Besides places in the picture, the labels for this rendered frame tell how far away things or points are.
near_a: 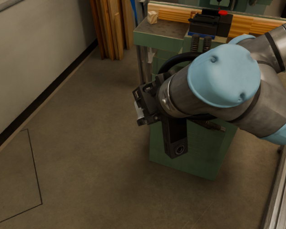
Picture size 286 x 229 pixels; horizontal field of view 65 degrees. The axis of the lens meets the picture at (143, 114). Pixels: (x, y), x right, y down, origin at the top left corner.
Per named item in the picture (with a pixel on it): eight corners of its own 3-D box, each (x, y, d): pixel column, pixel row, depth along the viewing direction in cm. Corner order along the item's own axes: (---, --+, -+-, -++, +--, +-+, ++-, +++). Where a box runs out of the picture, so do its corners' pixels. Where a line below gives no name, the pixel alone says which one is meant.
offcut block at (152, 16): (157, 22, 98) (157, 13, 95) (150, 24, 97) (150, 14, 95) (153, 20, 101) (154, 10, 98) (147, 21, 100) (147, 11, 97)
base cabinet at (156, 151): (147, 161, 154) (150, 74, 104) (170, 107, 192) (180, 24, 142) (214, 182, 142) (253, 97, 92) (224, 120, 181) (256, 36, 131)
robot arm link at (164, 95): (215, 106, 37) (175, 123, 35) (200, 110, 42) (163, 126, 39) (199, 64, 37) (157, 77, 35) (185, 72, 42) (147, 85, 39)
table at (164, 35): (123, 55, 91) (122, 41, 86) (149, 25, 111) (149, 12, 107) (288, 88, 75) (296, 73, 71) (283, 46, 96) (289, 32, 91)
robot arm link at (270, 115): (296, 80, 37) (245, 49, 35) (327, 130, 30) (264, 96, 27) (259, 109, 43) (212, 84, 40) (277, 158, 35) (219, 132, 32)
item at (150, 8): (147, 15, 104) (147, 4, 101) (148, 13, 106) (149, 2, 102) (289, 36, 89) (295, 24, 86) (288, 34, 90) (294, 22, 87)
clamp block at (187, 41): (179, 59, 83) (182, 36, 76) (187, 42, 92) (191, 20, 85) (220, 67, 79) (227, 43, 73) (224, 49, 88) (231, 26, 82)
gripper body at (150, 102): (159, 83, 53) (184, 66, 42) (172, 117, 53) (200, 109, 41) (130, 92, 50) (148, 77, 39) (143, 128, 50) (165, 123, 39)
